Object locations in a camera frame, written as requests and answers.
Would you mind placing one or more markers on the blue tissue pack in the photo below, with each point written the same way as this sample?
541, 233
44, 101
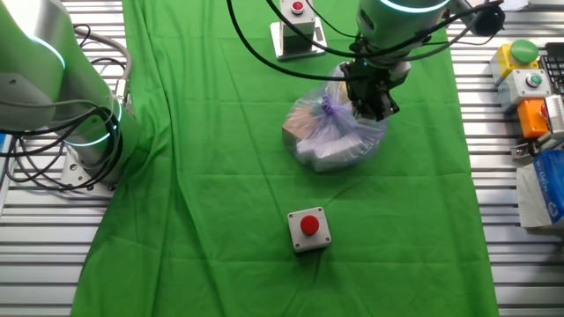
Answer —
551, 185

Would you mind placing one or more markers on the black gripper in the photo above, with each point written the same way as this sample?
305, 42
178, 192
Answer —
374, 79

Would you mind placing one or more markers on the black keyboard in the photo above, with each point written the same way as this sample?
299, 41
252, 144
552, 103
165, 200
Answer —
556, 66

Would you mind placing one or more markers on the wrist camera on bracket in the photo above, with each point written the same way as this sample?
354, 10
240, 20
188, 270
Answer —
489, 19

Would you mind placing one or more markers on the grey box red button rear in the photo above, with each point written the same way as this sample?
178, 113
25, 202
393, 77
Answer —
319, 42

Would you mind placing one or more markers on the silver depth camera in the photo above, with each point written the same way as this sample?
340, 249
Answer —
556, 116

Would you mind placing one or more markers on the orange box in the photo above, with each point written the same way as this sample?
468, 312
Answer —
531, 119

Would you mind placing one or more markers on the green cloth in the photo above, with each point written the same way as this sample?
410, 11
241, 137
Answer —
220, 176

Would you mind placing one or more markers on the grey red-button box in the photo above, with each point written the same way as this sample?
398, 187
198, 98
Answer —
297, 17
297, 238

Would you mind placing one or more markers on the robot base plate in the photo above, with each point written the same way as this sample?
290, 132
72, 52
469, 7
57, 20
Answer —
72, 169

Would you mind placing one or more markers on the grey box green button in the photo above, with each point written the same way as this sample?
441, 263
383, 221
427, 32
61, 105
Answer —
524, 86

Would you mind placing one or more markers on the aluminium corner bracket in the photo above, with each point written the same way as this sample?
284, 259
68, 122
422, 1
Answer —
522, 152

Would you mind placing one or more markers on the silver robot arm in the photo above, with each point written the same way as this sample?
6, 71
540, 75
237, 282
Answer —
39, 79

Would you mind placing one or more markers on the yellow box green button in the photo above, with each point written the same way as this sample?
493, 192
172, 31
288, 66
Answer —
506, 59

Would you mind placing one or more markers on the clear plastic bag with items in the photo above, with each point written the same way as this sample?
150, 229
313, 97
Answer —
335, 136

